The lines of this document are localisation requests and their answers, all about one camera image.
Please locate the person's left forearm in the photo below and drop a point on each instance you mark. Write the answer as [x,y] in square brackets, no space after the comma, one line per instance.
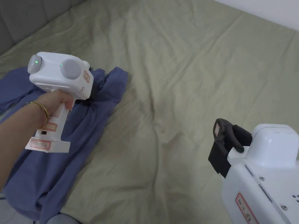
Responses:
[21,137]

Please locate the grey padded headboard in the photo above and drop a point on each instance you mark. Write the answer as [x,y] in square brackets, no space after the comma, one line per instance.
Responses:
[18,21]

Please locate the person's left hand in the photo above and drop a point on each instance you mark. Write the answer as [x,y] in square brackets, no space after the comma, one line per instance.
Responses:
[52,102]

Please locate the bed with pale green sheet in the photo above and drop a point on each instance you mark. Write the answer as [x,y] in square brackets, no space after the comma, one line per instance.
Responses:
[177,79]

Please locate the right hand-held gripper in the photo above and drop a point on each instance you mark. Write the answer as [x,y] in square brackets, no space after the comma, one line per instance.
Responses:
[264,186]

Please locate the blue shirt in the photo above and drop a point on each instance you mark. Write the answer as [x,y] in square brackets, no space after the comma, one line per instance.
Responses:
[79,133]

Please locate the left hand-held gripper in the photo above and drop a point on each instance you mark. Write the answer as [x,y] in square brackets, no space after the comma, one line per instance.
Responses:
[60,77]

